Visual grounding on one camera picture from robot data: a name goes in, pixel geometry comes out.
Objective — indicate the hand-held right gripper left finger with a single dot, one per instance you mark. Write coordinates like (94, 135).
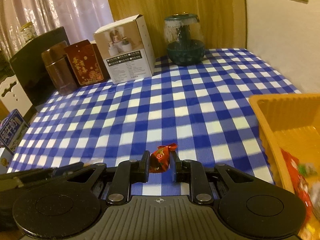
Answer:
(144, 167)

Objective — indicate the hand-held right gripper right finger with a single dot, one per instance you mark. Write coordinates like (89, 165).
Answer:
(175, 167)

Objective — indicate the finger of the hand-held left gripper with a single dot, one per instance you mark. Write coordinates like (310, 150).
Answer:
(50, 172)

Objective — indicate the red twist-wrapped candy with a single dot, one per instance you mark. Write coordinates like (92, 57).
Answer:
(160, 158)

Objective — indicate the orange plastic tray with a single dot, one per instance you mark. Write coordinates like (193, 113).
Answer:
(280, 120)

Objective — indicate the red packet with white symbol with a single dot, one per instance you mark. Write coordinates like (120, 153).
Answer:
(295, 187)

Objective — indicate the green-wrapped tan candy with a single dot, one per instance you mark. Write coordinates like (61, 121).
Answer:
(306, 170)

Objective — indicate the white and blue box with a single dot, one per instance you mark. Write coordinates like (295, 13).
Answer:
(5, 160)

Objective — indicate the blue milk carton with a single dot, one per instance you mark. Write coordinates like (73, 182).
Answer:
(12, 130)

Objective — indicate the blue white checkered tablecloth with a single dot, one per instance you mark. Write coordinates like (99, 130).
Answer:
(175, 105)

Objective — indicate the white chair back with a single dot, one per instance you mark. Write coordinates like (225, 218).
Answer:
(12, 97)

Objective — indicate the brown tin canister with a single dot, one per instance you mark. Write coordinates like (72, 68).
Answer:
(58, 75)

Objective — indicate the black glossy box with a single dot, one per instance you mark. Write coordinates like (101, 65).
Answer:
(30, 75)

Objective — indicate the white cardboard box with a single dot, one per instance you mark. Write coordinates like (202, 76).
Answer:
(125, 65)

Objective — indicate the red gold-printed tin box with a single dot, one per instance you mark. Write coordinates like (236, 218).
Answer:
(85, 65)

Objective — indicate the dark shelf rack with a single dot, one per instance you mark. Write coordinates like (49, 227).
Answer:
(3, 67)

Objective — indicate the green glass jar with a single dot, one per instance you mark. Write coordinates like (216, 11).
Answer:
(186, 52)

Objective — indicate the small labelled glass jar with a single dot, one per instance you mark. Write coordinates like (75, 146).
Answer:
(27, 32)

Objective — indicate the pale sheer curtain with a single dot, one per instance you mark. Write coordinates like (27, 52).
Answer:
(62, 2)

